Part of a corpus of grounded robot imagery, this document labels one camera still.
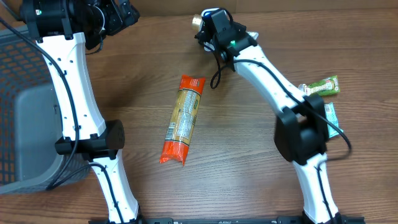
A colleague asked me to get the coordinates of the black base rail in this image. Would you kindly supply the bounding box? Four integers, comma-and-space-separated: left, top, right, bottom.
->
88, 216, 364, 224

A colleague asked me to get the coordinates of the orange spaghetti pack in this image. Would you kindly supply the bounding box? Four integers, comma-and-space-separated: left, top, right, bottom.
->
159, 75, 205, 163

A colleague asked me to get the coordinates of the white tube with gold cap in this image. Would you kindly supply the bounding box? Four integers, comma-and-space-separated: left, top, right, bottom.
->
192, 14, 259, 40

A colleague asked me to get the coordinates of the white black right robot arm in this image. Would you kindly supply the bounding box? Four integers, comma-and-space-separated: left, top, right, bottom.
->
192, 8, 344, 223

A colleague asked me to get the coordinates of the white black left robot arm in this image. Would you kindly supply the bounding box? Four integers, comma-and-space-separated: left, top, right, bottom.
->
20, 0, 144, 223

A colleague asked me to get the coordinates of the teal snack packet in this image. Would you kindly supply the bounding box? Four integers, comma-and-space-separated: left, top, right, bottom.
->
325, 102, 339, 138

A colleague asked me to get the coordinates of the green yellow snack pouch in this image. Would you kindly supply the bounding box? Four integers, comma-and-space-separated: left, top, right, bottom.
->
298, 75, 340, 96

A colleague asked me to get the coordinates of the grey plastic shopping basket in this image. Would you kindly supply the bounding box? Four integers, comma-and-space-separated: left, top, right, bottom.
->
0, 24, 91, 195

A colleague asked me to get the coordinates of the white barcode scanner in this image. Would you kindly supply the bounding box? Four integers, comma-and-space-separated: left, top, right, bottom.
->
201, 7, 219, 17

